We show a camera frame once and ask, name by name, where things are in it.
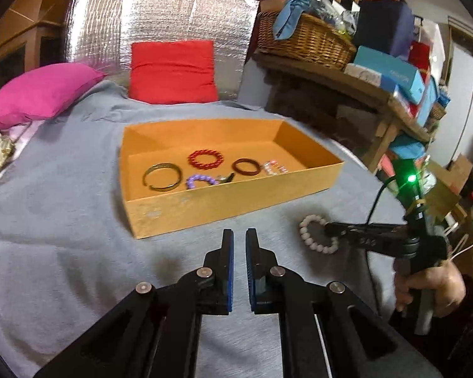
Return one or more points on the brown bangle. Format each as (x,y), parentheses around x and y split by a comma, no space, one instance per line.
(244,172)

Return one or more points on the orange cardboard box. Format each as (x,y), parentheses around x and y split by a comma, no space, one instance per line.
(220,208)

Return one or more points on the teal box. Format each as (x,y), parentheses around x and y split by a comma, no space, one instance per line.
(408,149)

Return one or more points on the green metal bangle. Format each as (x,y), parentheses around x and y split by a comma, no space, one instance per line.
(159,188)

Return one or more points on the red box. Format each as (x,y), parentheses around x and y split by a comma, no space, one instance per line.
(418,53)

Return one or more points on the clear plastic bag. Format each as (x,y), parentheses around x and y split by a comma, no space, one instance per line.
(331,12)

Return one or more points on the light blue box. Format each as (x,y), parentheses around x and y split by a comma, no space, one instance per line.
(390,69)

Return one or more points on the silver insulation sheet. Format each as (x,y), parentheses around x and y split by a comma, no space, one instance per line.
(102,27)

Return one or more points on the dark bangle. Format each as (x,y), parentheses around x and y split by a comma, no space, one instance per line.
(228,178)

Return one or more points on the navy box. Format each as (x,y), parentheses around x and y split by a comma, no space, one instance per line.
(382,27)

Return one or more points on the red pillow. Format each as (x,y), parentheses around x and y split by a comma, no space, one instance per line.
(173,71)

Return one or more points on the magenta pillow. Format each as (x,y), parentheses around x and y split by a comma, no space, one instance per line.
(35,94)

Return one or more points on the person's right hand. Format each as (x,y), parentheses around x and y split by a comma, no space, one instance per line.
(445,287)

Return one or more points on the wicker basket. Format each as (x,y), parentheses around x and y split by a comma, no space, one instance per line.
(311,43)

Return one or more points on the blue cloth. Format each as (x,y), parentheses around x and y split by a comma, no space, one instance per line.
(295,12)

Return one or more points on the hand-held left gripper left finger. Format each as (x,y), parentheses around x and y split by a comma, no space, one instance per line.
(230,267)

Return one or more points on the grey blanket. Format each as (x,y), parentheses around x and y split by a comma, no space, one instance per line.
(63,224)

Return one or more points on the brown wooden cabinet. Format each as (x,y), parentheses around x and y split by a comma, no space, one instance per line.
(23,27)

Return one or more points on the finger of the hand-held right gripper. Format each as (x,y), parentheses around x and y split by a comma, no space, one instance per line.
(378,244)
(358,228)

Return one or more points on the wooden table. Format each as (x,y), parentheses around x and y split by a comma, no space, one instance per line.
(339,82)

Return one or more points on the white door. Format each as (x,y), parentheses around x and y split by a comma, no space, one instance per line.
(461,98)

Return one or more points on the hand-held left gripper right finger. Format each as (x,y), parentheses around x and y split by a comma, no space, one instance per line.
(250,267)

